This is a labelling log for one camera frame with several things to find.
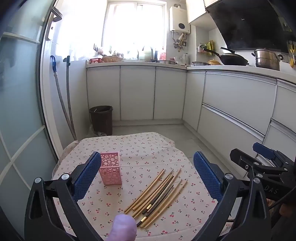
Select row of windowsill figurines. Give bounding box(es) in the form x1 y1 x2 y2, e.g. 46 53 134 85
107 47 138 58

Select wicker basket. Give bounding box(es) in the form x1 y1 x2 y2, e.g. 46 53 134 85
102 56 123 63

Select black wok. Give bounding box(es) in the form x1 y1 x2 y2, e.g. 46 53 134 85
203 47 250 66

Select kitchen window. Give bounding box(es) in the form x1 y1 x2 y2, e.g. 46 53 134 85
102 0 168 61

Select thin black cable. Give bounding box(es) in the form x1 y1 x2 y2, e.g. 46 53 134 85
269 188 296 207

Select brown trash bin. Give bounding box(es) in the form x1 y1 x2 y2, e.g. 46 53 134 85
89 106 114 136

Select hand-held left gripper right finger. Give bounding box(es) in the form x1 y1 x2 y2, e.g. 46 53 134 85
193 151 272 241

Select bunch of chopsticks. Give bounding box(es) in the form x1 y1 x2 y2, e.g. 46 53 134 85
124 169 188 229

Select frosted glass sliding door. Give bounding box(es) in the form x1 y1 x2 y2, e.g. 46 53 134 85
0 0 61 241

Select white water heater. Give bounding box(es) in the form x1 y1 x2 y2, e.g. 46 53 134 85
169 6 191 33

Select wall-mounted kitchen rack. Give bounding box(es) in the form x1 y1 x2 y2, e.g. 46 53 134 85
196 40 214 56

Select pink perforated chopstick holder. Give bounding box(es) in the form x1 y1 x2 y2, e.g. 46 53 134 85
99 152 122 186

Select clear plastic bag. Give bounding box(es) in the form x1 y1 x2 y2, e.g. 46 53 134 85
86 126 105 138

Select water heater pipes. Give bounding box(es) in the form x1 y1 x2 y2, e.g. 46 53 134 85
171 31 185 52

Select hanging yellow kitchen tools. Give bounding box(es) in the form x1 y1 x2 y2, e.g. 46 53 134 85
287 40 296 69

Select white cabinet with doors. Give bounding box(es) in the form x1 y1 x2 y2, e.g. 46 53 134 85
85 61 188 127

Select black range hood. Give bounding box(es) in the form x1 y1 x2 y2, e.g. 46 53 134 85
205 0 296 54

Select white wall cabinet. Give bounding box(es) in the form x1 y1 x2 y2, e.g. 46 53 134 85
185 0 222 25

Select grey door handle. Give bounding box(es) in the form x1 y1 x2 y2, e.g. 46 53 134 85
47 6 63 41

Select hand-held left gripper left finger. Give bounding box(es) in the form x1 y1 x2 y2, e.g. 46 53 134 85
24 151 103 241

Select mop pole with blue grip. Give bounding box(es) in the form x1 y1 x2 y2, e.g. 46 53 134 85
50 55 77 141

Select cherry print tablecloth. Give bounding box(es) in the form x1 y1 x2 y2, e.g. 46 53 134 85
52 132 234 241

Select person's right hand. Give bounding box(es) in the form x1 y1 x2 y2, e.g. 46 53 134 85
266 199 296 217

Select person's left hand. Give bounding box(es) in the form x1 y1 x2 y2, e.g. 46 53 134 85
112 214 137 241

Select white cabinet with drawers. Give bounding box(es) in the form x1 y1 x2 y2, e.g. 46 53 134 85
183 65 296 163

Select steel stock pot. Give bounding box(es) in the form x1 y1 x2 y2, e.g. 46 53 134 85
252 48 284 71

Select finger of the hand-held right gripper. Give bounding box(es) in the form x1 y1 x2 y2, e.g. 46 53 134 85
253 142 296 169
230 148 289 183

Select steel pole with black cap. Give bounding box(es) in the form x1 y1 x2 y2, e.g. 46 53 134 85
63 56 78 141

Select pale green jug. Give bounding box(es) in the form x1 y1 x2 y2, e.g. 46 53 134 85
137 50 152 61

